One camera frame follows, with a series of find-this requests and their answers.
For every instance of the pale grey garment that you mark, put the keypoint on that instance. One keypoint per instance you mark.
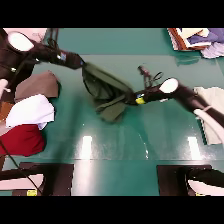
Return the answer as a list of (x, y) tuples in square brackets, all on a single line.
[(211, 113)]

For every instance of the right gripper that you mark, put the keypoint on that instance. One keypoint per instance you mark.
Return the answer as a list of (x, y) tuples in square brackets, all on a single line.
[(140, 98)]

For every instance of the purple garment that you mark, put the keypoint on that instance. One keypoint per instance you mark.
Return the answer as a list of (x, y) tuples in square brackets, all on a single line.
[(210, 36)]

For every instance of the cream garment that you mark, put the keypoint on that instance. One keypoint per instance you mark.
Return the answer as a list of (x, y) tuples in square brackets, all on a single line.
[(193, 32)]

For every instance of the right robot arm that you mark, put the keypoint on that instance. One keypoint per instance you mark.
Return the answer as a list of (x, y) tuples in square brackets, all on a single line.
[(186, 95)]

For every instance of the green T-shirt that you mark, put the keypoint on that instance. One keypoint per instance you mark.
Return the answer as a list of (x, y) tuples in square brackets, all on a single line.
[(106, 90)]

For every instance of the lavender garment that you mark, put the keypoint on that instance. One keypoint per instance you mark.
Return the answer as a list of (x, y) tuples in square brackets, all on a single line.
[(215, 50)]

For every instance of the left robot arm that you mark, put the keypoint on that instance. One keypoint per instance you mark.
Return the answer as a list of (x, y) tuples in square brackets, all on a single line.
[(43, 51)]

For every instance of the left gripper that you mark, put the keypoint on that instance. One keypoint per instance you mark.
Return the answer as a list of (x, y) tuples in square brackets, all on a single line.
[(76, 61)]

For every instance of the red garment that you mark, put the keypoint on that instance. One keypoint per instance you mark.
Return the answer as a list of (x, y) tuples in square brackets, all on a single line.
[(21, 140)]

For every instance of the white garment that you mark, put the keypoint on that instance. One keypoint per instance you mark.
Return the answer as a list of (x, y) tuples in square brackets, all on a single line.
[(31, 111)]

